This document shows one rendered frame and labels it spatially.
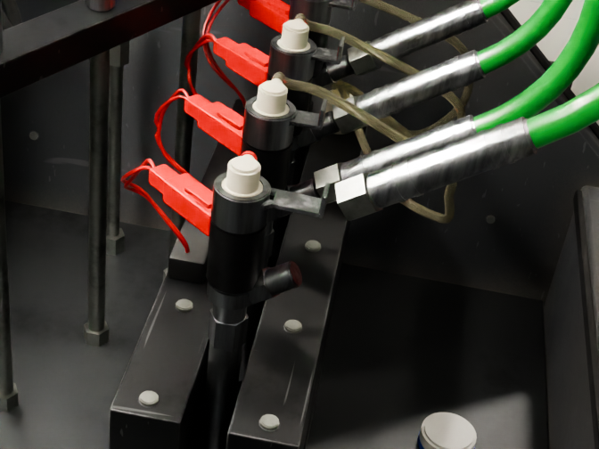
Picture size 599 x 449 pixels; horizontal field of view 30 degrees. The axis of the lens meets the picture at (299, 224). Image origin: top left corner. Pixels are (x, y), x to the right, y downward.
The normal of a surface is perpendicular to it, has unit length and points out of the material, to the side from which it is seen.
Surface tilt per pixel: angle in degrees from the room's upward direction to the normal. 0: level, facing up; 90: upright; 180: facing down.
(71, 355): 0
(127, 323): 0
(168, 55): 90
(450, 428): 0
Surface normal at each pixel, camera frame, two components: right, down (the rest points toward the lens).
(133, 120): -0.15, 0.56
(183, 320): 0.11, -0.81
